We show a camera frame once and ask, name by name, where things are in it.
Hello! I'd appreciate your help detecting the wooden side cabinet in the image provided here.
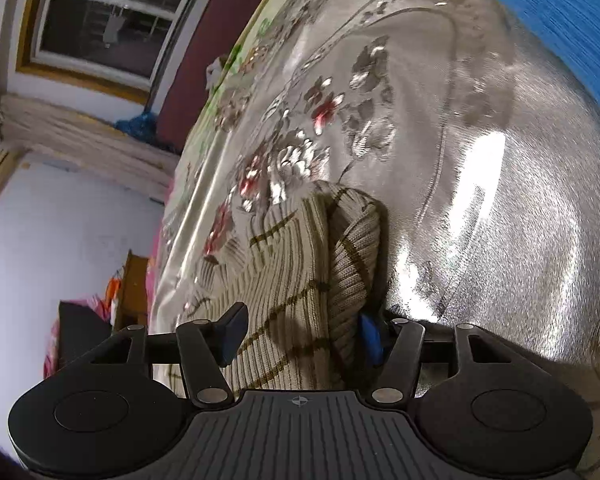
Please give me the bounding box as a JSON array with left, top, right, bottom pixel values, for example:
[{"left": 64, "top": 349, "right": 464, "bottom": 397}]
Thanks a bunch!
[{"left": 111, "top": 252, "right": 149, "bottom": 332}]

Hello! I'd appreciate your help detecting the maroon headboard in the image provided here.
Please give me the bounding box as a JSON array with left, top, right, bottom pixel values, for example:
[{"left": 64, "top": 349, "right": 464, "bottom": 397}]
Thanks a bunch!
[{"left": 157, "top": 0, "right": 261, "bottom": 153}]

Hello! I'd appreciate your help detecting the window with white frame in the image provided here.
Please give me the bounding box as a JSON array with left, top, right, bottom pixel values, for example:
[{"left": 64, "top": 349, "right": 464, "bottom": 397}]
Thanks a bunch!
[{"left": 16, "top": 0, "right": 197, "bottom": 105}]

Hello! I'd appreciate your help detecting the dark wooden furniture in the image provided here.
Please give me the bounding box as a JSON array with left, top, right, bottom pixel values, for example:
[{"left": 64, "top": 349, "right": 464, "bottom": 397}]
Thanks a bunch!
[{"left": 57, "top": 301, "right": 111, "bottom": 370}]

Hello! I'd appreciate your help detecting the silver floral satin bedspread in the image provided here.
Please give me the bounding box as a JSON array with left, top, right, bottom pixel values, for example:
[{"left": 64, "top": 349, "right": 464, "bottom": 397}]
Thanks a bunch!
[{"left": 147, "top": 0, "right": 600, "bottom": 476}]

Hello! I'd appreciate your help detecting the beige striped knit sweater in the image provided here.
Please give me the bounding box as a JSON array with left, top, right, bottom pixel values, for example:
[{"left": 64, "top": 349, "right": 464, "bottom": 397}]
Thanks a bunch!
[{"left": 178, "top": 181, "right": 381, "bottom": 394}]

